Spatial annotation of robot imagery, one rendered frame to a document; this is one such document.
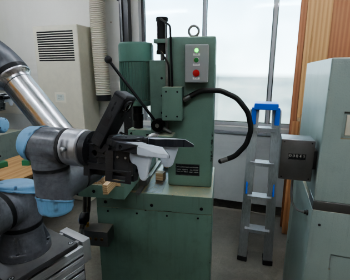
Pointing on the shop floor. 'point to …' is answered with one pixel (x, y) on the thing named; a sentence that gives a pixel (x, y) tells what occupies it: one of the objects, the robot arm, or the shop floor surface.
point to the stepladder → (245, 228)
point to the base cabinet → (156, 245)
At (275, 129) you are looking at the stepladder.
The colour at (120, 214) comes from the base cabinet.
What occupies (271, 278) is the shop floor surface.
